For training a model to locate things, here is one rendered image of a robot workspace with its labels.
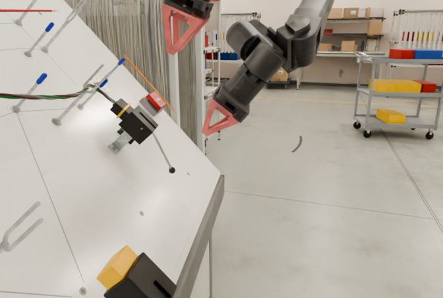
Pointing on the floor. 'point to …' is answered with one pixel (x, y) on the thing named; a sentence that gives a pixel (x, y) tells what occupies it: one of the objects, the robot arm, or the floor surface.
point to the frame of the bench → (210, 266)
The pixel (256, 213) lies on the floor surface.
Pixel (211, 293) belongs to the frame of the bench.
